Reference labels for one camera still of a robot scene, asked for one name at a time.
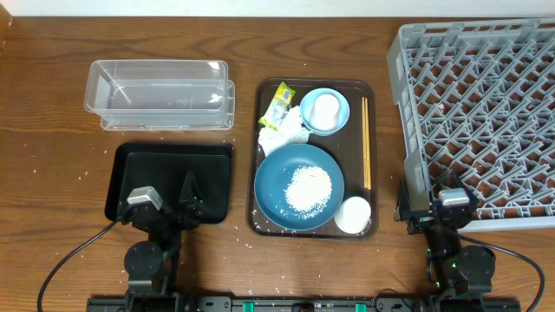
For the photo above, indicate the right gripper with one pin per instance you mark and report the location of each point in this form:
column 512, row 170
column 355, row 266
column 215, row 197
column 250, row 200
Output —
column 421, row 218

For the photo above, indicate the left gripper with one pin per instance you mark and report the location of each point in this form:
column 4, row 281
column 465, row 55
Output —
column 192, row 214

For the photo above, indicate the white plastic cup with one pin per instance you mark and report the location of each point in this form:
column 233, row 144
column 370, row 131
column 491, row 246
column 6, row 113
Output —
column 353, row 215

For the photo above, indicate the wooden chopstick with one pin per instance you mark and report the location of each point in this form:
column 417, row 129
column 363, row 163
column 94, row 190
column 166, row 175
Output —
column 363, row 146
column 367, row 157

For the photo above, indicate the white tissue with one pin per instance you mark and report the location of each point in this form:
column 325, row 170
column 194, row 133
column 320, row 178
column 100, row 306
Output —
column 291, row 131

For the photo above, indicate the pink plastic cup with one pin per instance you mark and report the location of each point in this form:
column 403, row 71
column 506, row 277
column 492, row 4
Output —
column 324, row 113

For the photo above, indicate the yellow snack wrapper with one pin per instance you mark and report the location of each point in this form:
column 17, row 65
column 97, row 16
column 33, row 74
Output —
column 278, row 108

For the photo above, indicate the light blue bowl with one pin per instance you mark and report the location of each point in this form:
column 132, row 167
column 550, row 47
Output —
column 308, row 101

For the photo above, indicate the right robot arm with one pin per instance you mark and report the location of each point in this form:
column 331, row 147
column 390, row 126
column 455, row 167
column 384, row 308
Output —
column 462, row 274

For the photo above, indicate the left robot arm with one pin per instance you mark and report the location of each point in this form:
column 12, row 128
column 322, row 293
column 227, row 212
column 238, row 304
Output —
column 152, row 264

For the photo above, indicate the grey dishwasher rack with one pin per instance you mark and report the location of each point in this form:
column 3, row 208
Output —
column 476, row 101

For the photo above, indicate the clear plastic waste bin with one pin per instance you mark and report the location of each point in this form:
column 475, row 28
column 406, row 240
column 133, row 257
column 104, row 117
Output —
column 161, row 95

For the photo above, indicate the black plastic tray bin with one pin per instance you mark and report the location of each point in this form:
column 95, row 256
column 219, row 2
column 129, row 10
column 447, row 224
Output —
column 164, row 167

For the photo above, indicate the dark blue plate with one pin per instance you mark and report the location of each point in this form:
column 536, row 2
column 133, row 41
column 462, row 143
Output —
column 274, row 174

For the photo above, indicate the dark brown serving tray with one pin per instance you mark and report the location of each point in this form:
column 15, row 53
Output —
column 346, row 147

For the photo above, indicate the pile of white rice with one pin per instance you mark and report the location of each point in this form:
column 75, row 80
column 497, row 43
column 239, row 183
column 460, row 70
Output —
column 308, row 191

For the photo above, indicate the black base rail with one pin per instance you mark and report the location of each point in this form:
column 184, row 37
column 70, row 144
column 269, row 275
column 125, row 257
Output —
column 226, row 304

